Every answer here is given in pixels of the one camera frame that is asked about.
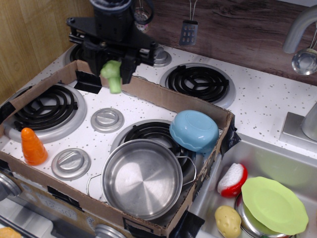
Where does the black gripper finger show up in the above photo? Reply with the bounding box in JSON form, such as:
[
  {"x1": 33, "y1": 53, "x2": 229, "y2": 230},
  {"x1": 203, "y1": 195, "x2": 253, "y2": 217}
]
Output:
[
  {"x1": 83, "y1": 41, "x2": 109, "y2": 76},
  {"x1": 120, "y1": 53, "x2": 141, "y2": 84}
]

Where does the light blue plastic bowl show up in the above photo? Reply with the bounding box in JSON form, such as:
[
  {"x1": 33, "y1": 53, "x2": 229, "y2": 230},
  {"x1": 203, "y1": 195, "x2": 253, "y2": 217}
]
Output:
[{"x1": 169, "y1": 110, "x2": 219, "y2": 153}]

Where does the front right black burner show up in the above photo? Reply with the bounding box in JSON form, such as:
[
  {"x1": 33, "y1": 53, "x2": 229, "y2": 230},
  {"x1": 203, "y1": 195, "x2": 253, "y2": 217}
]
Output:
[{"x1": 110, "y1": 119, "x2": 203, "y2": 186}]

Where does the silver oven knob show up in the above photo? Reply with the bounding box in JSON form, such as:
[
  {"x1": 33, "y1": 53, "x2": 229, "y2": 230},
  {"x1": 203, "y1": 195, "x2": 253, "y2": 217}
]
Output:
[
  {"x1": 0, "y1": 174, "x2": 21, "y2": 201},
  {"x1": 95, "y1": 224, "x2": 126, "y2": 238}
]

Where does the back right black burner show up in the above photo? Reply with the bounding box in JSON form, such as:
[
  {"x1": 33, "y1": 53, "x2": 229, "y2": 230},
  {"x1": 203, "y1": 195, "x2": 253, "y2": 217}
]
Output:
[{"x1": 159, "y1": 63, "x2": 236, "y2": 109}]

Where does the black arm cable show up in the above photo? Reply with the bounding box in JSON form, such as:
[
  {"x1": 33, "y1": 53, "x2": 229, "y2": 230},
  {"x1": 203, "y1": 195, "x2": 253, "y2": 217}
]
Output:
[{"x1": 135, "y1": 0, "x2": 155, "y2": 25}]

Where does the hanging silver ladle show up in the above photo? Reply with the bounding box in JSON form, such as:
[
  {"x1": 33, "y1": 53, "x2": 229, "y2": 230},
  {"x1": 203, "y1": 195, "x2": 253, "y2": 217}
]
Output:
[{"x1": 292, "y1": 30, "x2": 317, "y2": 76}]

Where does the front left black burner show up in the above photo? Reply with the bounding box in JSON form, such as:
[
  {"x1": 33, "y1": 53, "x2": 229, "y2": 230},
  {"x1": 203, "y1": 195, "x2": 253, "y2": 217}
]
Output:
[{"x1": 4, "y1": 83, "x2": 87, "y2": 143}]

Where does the red white toy food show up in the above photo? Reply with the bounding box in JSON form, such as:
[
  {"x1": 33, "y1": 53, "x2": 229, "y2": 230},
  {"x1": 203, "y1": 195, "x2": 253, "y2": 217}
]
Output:
[{"x1": 217, "y1": 163, "x2": 248, "y2": 198}]

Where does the orange toy carrot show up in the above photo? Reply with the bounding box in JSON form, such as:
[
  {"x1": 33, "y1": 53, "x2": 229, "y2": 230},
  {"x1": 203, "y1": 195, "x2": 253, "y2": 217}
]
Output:
[{"x1": 21, "y1": 127, "x2": 48, "y2": 166}]

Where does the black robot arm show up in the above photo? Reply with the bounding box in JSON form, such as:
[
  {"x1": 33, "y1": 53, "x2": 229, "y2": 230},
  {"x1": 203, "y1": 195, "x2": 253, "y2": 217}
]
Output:
[{"x1": 66, "y1": 0, "x2": 158, "y2": 84}]

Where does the steel bowl in sink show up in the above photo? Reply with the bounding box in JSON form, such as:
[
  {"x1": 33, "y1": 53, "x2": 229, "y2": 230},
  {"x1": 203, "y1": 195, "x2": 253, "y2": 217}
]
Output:
[{"x1": 234, "y1": 193, "x2": 293, "y2": 238}]

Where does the hanging silver skimmer spoon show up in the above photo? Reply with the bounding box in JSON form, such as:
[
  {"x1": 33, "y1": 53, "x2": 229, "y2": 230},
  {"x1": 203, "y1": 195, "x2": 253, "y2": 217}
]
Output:
[{"x1": 134, "y1": 0, "x2": 150, "y2": 33}]

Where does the hanging slotted metal spatula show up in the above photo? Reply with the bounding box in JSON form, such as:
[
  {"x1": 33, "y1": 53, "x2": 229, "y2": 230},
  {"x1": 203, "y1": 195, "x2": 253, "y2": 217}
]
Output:
[{"x1": 178, "y1": 0, "x2": 198, "y2": 46}]

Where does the green plastic plate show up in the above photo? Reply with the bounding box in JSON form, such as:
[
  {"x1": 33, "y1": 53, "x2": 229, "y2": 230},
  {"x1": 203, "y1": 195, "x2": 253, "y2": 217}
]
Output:
[{"x1": 242, "y1": 177, "x2": 309, "y2": 235}]

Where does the yellow toy potato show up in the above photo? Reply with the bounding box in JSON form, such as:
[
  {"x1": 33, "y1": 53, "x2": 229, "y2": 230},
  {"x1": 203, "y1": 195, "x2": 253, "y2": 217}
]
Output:
[{"x1": 214, "y1": 205, "x2": 241, "y2": 238}]

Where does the silver oven knob left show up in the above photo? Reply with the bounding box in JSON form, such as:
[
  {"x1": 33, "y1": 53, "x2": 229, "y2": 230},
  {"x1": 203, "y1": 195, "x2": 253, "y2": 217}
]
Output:
[{"x1": 0, "y1": 174, "x2": 21, "y2": 201}]

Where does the stainless steel pot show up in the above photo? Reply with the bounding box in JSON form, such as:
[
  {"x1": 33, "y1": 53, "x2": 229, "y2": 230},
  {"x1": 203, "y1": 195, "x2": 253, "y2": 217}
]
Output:
[{"x1": 99, "y1": 139, "x2": 197, "y2": 221}]

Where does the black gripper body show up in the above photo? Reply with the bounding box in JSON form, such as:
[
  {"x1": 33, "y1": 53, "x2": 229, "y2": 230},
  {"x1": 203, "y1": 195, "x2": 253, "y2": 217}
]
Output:
[{"x1": 66, "y1": 4, "x2": 158, "y2": 66}]

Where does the silver knob back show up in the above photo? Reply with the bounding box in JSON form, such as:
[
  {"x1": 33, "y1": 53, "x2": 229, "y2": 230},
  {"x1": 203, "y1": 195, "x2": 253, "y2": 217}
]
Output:
[{"x1": 154, "y1": 47, "x2": 172, "y2": 67}]

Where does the silver knob front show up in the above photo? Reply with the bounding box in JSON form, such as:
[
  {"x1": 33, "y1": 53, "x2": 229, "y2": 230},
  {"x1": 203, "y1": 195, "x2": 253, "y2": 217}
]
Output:
[{"x1": 51, "y1": 148, "x2": 91, "y2": 180}]

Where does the silver oven knob bottom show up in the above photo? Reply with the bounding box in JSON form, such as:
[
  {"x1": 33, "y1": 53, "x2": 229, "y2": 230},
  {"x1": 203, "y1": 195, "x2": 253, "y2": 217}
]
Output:
[{"x1": 95, "y1": 224, "x2": 126, "y2": 238}]

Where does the orange toy bottom corner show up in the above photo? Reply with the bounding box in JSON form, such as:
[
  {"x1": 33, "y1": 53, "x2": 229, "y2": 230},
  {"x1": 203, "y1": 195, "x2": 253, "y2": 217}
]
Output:
[{"x1": 0, "y1": 227, "x2": 22, "y2": 238}]

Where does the green toy broccoli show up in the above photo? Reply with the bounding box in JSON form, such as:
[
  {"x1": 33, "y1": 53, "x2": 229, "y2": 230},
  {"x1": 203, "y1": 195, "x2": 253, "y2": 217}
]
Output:
[{"x1": 100, "y1": 60, "x2": 121, "y2": 94}]

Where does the silver knob centre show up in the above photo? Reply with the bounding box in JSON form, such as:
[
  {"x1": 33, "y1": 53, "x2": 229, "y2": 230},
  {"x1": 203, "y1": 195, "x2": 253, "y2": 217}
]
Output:
[{"x1": 91, "y1": 108, "x2": 124, "y2": 133}]

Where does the silver faucet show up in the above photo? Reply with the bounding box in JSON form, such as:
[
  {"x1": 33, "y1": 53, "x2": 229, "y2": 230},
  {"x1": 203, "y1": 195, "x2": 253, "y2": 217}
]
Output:
[{"x1": 279, "y1": 5, "x2": 317, "y2": 152}]

